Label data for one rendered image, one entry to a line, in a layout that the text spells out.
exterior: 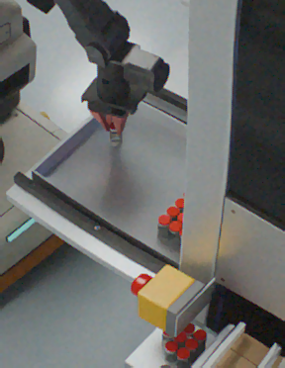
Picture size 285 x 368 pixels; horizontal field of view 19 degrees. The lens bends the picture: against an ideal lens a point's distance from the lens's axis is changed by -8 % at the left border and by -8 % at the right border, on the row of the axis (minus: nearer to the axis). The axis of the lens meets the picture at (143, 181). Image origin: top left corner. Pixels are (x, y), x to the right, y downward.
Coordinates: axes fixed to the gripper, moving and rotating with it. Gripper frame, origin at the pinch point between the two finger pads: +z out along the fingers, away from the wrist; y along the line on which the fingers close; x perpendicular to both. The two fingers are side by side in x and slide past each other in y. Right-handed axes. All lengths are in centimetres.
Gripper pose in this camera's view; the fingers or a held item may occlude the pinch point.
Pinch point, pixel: (114, 128)
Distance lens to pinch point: 164.3
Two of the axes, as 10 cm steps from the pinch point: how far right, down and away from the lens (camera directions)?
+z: 0.1, 6.7, 7.4
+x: 3.9, -6.9, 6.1
